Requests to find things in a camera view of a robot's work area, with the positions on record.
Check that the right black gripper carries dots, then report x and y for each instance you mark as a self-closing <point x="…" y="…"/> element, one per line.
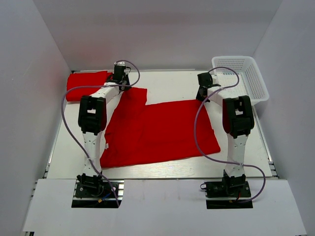
<point x="199" y="97"/>

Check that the red t shirt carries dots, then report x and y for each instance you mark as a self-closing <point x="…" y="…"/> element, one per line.
<point x="85" y="79"/>
<point x="139" y="133"/>

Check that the white plastic basket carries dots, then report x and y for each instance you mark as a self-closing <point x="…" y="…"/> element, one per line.
<point x="241" y="70"/>

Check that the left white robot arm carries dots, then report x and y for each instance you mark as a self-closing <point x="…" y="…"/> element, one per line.
<point x="93" y="115"/>

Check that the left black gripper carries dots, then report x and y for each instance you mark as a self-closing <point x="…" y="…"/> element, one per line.
<point x="126" y="77"/>

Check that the folded red t shirt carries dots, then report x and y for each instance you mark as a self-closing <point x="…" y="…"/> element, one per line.
<point x="85" y="79"/>

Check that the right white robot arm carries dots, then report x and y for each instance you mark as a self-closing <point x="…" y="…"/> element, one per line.
<point x="237" y="121"/>

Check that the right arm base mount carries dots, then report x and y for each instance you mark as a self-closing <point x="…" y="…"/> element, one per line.
<point x="218" y="198"/>

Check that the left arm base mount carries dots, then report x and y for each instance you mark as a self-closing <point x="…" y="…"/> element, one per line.
<point x="89" y="196"/>

